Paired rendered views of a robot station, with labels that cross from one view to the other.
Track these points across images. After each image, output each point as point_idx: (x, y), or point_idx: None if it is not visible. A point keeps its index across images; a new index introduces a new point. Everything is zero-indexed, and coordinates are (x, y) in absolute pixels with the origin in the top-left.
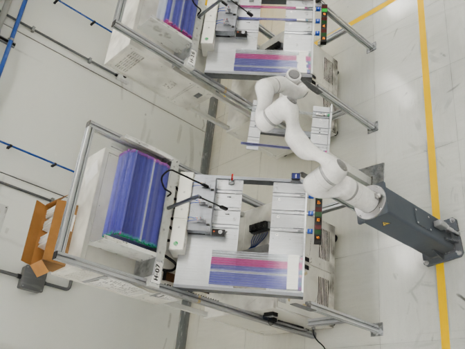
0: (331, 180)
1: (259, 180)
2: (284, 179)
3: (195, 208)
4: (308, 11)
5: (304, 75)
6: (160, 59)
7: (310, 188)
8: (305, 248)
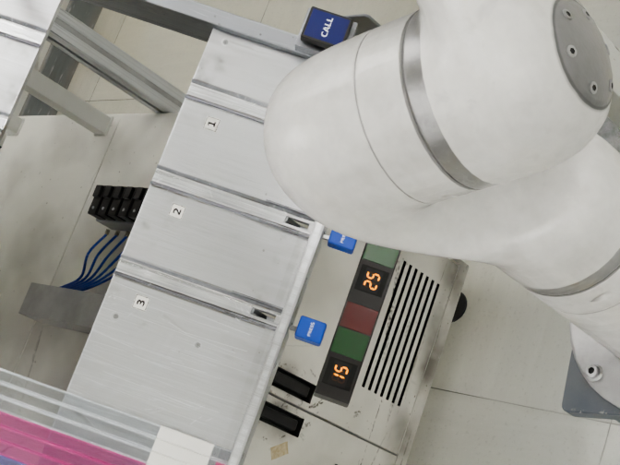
0: (467, 151)
1: (146, 1)
2: (270, 27)
3: None
4: None
5: None
6: None
7: (300, 157)
8: (310, 345)
